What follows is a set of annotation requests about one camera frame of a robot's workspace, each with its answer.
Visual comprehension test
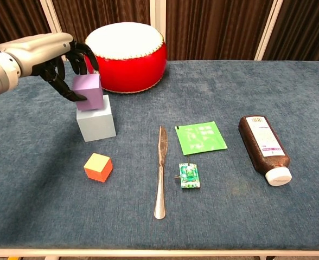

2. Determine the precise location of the large light blue cube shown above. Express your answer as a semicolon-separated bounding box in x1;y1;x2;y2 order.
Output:
75;94;117;142

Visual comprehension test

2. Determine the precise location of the green sachet packet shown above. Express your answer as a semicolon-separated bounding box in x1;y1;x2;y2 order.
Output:
175;121;228;156

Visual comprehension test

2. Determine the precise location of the purple cube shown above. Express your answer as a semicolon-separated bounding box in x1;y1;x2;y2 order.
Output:
72;73;105;112

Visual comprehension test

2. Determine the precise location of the small orange cube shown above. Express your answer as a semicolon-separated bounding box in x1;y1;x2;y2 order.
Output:
83;152;113;183

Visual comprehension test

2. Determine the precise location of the blue table mat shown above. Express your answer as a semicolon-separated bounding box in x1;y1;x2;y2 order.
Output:
0;60;319;251

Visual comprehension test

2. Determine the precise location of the brown bottle white cap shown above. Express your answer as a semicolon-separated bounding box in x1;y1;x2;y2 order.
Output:
238;115;293;186

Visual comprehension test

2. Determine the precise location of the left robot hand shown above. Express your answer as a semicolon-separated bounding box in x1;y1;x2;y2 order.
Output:
0;32;100;103

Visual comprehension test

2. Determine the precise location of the red drum white skin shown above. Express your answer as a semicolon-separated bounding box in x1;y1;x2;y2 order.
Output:
84;22;168;95

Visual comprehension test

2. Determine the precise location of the small green circuit board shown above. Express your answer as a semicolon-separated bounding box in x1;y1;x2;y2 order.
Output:
174;154;202;190

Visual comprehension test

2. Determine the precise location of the metal butter knife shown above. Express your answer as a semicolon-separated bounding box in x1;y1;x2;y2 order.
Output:
153;125;168;220

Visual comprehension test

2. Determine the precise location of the white partition post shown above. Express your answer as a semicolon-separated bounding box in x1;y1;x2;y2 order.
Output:
253;0;284;61
39;0;72;61
149;0;167;36

